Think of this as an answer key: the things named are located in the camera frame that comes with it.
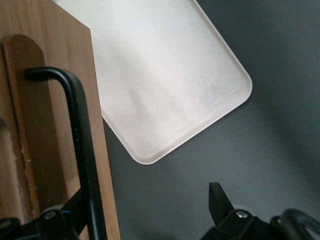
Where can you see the beige rectangular tray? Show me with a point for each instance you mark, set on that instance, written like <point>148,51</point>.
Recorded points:
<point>162,75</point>

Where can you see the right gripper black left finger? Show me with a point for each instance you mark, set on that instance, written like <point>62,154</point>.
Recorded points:
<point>60,222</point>

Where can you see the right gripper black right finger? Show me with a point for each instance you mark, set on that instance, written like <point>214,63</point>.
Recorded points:
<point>225,220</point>

